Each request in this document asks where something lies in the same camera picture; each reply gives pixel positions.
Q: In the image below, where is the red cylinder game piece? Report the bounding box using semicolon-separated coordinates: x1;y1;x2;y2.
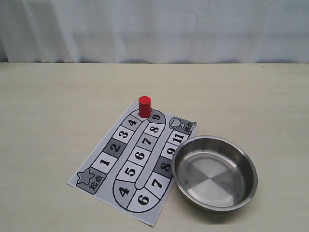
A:
138;95;151;118

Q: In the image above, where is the paper number game board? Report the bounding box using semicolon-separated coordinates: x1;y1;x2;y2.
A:
68;102;197;226

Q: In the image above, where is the stainless steel bowl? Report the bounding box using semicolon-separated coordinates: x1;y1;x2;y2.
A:
171;135;258;214

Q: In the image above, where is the white curtain backdrop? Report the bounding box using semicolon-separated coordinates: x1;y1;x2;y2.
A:
0;0;309;63

